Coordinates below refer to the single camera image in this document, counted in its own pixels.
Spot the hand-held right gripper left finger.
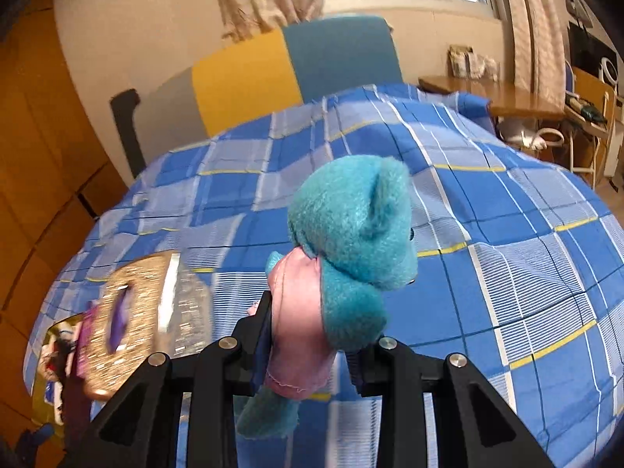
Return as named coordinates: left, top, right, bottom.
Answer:
left=63, top=290, right=275, bottom=468

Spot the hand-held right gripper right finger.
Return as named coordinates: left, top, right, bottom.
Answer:
left=344, top=336, right=557, bottom=468

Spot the teal teddy bear pink dress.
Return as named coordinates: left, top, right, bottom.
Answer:
left=236, top=154, right=421, bottom=440

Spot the gold tray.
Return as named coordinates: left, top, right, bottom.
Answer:
left=23, top=319, right=93, bottom=431

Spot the gold glitter box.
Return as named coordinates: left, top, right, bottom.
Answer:
left=80, top=251, right=214, bottom=401

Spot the purple printed box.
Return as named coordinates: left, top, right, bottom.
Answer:
left=63, top=297, right=101, bottom=452

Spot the blue checked bedsheet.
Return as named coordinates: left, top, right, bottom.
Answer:
left=22, top=83, right=624, bottom=468

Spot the grey yellow teal headboard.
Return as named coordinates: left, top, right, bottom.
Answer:
left=146, top=14, right=405, bottom=158

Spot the orange wooden wardrobe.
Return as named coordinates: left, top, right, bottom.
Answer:
left=0, top=0, right=128, bottom=432

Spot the wooden desk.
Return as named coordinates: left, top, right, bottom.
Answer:
left=418, top=75, right=567, bottom=121

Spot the wooden chair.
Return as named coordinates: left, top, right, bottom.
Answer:
left=534, top=58, right=622, bottom=188

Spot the black monitor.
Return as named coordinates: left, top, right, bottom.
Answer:
left=567, top=23, right=616, bottom=81

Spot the black post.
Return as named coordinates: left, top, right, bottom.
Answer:
left=110, top=89, right=148, bottom=182

